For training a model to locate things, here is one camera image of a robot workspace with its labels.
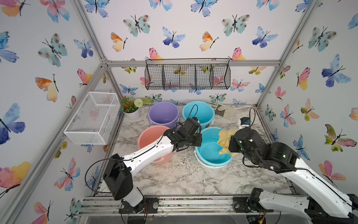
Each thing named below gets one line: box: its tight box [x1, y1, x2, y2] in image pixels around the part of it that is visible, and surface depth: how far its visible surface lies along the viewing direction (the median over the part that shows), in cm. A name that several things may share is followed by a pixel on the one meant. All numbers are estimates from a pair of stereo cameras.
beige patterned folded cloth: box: [206, 102, 238, 121], surface depth 121 cm
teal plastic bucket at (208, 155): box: [193, 126, 234, 169], surface depth 79 cm
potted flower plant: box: [120, 96, 144, 122], surface depth 103 cm
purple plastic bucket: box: [148, 101, 180, 129], surface depth 98 cm
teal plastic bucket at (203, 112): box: [182, 101, 215, 130], surface depth 95 cm
